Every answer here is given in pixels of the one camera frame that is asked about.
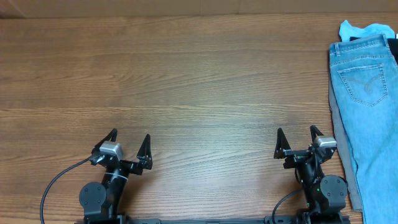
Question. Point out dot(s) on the light blue denim jeans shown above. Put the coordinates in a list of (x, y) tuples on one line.
[(364, 79)]

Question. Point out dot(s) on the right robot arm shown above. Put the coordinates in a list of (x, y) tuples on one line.
[(325, 194)]

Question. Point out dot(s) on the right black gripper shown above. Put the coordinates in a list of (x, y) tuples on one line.
[(282, 150)]

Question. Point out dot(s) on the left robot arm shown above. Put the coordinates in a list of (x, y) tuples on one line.
[(100, 200)]

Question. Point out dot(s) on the light blue cloth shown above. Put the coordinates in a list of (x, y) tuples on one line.
[(347, 31)]

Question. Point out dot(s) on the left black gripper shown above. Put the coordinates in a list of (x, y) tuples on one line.
[(143, 156)]

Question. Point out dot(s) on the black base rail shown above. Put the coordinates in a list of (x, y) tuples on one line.
[(266, 220)]

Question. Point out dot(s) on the black garment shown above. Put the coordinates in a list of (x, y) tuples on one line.
[(393, 45)]

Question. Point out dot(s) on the grey trousers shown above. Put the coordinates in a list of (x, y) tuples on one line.
[(344, 150)]

